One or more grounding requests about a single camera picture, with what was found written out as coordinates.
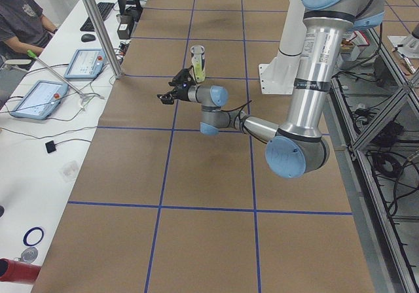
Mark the small black square device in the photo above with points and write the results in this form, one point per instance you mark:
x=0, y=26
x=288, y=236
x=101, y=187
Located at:
x=50, y=146

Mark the blue tape roll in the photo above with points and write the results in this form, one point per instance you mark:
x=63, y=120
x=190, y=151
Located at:
x=33, y=236

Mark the clear Wilson tennis ball can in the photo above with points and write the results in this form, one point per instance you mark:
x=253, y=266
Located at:
x=198, y=62

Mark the silver round lid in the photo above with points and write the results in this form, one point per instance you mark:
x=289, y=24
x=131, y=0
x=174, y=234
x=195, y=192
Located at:
x=29, y=255

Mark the blue teach pendant near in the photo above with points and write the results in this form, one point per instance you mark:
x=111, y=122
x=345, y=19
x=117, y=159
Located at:
x=41, y=101

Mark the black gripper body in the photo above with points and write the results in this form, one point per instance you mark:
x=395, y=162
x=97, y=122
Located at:
x=182, y=93

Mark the aluminium frame post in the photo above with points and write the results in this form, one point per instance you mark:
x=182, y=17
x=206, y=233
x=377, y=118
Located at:
x=103, y=36

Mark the aluminium truss frame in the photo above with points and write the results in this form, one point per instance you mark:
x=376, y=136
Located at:
x=372, y=114

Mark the black box with label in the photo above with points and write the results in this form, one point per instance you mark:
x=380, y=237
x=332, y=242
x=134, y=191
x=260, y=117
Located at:
x=125, y=27

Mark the black computer mouse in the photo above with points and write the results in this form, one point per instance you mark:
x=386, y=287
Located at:
x=88, y=37

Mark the red cylinder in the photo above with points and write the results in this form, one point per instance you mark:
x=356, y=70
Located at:
x=14, y=271

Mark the grabber stick green handle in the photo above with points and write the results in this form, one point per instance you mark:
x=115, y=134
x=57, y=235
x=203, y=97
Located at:
x=59, y=76

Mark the blue teach pendant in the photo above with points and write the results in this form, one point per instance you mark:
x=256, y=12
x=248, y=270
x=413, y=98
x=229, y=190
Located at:
x=41, y=101
x=86, y=64

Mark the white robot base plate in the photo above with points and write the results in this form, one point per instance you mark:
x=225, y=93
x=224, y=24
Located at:
x=277, y=79

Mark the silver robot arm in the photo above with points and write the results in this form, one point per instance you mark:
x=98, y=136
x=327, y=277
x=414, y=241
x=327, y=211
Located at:
x=295, y=147

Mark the man in grey shirt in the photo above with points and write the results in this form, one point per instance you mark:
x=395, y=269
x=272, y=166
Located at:
x=24, y=28

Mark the clear plastic lid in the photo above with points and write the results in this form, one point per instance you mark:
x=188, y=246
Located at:
x=70, y=171

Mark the blue teach pendant far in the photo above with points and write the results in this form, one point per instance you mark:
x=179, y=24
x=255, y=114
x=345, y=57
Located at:
x=86, y=64

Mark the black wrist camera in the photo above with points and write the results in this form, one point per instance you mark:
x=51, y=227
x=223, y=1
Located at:
x=184, y=76

